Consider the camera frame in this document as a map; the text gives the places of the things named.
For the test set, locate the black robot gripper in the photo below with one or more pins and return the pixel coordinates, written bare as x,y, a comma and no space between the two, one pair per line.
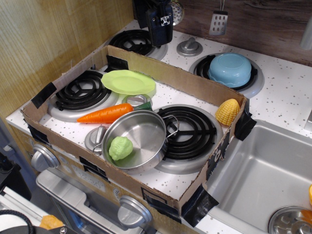
160,24

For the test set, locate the stainless steel pan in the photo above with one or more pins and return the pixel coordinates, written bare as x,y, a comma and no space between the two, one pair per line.
149,133

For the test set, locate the light green toy broccoli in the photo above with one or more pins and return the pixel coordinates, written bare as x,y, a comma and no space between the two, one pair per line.
120,148

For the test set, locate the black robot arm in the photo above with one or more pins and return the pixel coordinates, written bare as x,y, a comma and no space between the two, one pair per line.
141,6

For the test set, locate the hanging metal strainer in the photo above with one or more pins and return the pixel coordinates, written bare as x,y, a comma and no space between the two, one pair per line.
178,11

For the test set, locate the back left black burner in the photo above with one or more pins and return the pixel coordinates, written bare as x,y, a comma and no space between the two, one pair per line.
138,41

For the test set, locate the black burner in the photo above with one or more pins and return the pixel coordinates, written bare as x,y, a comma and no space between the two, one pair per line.
83,95
138,41
195,134
252,88

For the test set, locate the silver back stove knob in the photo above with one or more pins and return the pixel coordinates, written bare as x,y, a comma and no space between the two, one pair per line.
189,48

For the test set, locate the silver stove knob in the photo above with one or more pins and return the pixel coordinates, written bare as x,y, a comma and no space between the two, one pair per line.
137,100
93,140
189,48

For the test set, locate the hanging metal spatula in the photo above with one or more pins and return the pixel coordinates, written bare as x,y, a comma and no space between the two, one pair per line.
219,21

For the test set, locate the back right black burner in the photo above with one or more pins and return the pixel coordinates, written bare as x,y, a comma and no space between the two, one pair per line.
252,88

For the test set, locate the light green plastic plate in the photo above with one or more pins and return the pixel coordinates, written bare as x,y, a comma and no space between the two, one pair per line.
128,82

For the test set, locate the silver middle stove knob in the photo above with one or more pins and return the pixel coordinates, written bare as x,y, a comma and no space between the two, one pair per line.
137,100

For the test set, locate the light blue upturned bowl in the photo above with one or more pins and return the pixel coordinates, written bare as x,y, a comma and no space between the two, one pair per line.
230,69

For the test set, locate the front left black burner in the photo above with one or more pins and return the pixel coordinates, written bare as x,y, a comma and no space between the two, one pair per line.
83,95

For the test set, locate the orange toy carrot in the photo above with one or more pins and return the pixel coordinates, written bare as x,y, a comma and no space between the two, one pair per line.
111,114

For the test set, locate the yellow toy corn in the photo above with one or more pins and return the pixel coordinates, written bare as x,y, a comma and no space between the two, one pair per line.
227,112

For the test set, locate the front right black burner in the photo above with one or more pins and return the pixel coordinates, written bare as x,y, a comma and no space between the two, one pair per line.
195,134

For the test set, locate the silver front stove knob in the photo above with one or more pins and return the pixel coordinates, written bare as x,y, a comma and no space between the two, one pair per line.
93,140

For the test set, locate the silver oven knob left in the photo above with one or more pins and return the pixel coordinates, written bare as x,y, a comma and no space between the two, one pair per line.
43,159

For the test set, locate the silver oven knob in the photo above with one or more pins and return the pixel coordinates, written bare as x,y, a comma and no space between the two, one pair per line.
132,213
43,159

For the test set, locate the stainless steel sink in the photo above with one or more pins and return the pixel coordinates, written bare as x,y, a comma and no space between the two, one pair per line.
270,169

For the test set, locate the brown cardboard fence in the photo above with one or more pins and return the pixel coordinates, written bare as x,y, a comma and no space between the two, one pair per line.
176,202

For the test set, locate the silver oven knob right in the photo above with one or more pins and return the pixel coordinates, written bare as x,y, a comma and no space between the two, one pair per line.
132,213

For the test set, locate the black device left edge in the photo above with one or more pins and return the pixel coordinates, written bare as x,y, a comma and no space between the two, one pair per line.
11,177

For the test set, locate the orange object bottom left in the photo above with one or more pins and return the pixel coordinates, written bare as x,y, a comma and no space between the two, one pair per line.
49,222

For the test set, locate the silver sink drain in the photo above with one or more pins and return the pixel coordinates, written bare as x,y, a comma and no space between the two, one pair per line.
288,220

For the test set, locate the orange toy in sink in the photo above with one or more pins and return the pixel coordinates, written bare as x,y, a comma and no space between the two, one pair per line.
307,214

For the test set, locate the silver oven door handle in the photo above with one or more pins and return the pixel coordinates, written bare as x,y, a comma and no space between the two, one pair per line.
84,210

